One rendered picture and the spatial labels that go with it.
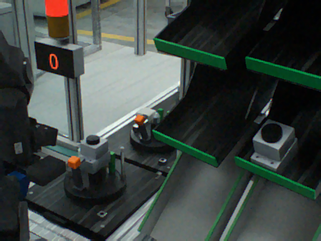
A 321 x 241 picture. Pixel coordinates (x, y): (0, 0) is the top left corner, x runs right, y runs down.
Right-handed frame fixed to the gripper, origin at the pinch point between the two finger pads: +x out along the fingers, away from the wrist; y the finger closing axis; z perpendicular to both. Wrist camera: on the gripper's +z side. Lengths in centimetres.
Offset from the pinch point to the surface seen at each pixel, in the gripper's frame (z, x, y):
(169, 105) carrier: 66, 11, 8
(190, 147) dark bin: 10.5, -11.6, -29.0
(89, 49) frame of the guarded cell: 114, 19, 81
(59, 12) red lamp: 29.5, -23.3, 16.1
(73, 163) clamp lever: 12.3, 1.8, -1.5
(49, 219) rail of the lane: 6.2, 13.1, 0.6
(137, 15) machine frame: 127, 2, 62
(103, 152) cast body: 20.3, 2.7, -2.9
